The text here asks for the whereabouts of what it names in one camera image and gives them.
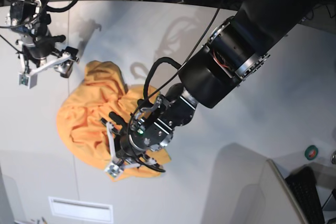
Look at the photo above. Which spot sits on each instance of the green tape roll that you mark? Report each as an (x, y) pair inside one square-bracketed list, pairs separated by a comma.
[(311, 152)]

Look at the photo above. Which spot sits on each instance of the black keyboard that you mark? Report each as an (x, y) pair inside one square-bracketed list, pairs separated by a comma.
[(302, 184)]

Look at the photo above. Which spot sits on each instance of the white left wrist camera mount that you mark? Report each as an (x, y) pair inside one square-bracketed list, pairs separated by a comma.
[(116, 166)]

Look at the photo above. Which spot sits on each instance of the orange t-shirt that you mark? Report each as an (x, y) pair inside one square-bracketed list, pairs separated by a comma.
[(78, 120)]

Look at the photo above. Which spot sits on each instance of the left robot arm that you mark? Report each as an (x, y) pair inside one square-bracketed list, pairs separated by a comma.
[(235, 49)]

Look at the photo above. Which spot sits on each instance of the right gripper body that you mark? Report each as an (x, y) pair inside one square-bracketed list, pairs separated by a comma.
[(38, 49)]

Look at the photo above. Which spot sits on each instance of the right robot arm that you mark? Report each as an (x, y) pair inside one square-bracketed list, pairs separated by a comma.
[(29, 19)]

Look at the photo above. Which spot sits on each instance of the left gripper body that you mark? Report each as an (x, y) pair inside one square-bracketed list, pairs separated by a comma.
[(149, 128)]

